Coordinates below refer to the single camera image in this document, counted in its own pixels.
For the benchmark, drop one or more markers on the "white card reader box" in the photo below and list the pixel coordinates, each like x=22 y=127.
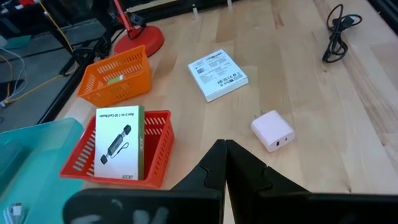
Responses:
x=109 y=130

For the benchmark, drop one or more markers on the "red lamp base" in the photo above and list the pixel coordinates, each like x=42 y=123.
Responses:
x=146 y=40

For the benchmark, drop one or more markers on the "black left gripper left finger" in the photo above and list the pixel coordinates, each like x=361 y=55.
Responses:
x=186 y=205

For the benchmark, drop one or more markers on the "pale pink wall charger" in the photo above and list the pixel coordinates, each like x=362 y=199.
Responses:
x=272 y=130

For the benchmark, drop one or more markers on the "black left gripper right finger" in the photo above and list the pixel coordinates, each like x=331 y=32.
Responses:
x=280 y=205

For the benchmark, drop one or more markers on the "teal translucent plastic bin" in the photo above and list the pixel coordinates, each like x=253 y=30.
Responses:
x=40 y=161

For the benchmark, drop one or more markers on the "white box with fine print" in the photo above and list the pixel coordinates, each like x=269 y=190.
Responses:
x=217 y=74

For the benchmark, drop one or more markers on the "red slotted plastic basket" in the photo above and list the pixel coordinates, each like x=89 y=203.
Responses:
x=158 y=149

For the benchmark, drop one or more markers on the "orange slotted plastic basket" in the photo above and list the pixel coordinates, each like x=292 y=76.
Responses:
x=118 y=93

